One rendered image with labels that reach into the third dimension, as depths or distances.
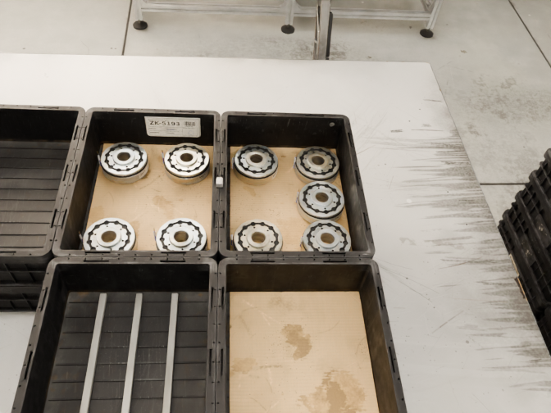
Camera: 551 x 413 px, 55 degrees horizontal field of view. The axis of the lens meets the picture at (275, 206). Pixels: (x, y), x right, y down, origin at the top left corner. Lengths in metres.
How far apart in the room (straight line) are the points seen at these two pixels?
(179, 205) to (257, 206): 0.17
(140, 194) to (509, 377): 0.89
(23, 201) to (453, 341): 0.98
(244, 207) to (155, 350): 0.37
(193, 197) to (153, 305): 0.27
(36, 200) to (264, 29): 2.19
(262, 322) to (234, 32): 2.33
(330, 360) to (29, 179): 0.76
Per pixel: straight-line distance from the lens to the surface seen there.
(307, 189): 1.19
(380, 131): 1.61
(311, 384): 1.00
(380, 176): 1.48
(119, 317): 1.06
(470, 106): 2.99
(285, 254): 1.00
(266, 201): 1.20
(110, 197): 1.22
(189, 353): 1.01
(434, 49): 3.32
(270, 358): 1.01
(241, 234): 1.10
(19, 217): 1.24
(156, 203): 1.20
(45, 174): 1.30
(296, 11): 3.14
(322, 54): 1.97
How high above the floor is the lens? 1.76
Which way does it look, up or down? 52 degrees down
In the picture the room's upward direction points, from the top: 8 degrees clockwise
